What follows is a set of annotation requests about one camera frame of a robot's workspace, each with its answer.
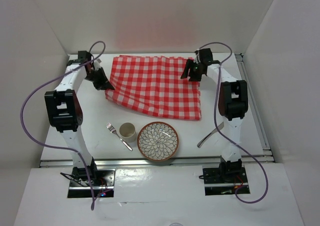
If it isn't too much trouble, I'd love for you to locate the silver table knife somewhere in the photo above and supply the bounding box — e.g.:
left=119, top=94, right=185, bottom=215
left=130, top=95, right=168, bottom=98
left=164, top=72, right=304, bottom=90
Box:
left=197, top=122, right=224, bottom=148

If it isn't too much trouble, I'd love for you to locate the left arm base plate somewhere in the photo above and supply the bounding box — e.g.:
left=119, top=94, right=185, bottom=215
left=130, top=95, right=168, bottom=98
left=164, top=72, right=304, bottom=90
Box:
left=60, top=169, right=116, bottom=198

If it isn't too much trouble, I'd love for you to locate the beige cup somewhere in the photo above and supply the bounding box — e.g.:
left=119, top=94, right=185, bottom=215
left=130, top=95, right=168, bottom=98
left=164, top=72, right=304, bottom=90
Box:
left=119, top=122, right=137, bottom=143

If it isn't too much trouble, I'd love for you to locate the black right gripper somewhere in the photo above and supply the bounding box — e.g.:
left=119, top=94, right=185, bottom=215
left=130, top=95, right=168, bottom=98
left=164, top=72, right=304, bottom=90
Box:
left=180, top=59, right=204, bottom=82

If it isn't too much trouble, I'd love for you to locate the floral patterned ceramic bowl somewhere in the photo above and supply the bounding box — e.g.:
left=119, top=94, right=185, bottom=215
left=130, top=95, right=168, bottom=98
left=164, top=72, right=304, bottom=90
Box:
left=137, top=121, right=180, bottom=162

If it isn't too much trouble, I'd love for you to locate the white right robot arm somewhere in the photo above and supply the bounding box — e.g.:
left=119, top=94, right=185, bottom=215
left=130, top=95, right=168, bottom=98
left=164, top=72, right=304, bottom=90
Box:
left=180, top=48, right=249, bottom=182

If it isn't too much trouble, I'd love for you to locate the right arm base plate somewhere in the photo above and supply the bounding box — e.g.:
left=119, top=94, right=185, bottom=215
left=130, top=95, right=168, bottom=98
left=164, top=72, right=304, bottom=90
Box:
left=198, top=167, right=250, bottom=196

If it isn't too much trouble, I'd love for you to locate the silver fork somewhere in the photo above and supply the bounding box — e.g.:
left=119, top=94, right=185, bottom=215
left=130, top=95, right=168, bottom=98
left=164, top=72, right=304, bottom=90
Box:
left=106, top=123, right=133, bottom=151

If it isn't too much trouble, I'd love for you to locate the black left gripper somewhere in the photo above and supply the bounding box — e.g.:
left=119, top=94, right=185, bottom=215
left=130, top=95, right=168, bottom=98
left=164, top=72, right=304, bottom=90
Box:
left=84, top=67, right=114, bottom=91

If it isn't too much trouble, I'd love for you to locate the red white checkered cloth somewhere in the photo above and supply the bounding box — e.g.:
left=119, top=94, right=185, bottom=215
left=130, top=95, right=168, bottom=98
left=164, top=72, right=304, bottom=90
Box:
left=105, top=55, right=202, bottom=121

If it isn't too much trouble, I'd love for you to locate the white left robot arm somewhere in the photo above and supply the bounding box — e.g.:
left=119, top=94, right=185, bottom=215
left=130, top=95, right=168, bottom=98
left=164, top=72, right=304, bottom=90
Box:
left=44, top=51, right=115, bottom=185

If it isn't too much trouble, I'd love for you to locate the aluminium frame rail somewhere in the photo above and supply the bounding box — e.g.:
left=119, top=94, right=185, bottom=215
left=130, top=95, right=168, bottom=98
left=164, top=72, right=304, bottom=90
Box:
left=38, top=52, right=275, bottom=168

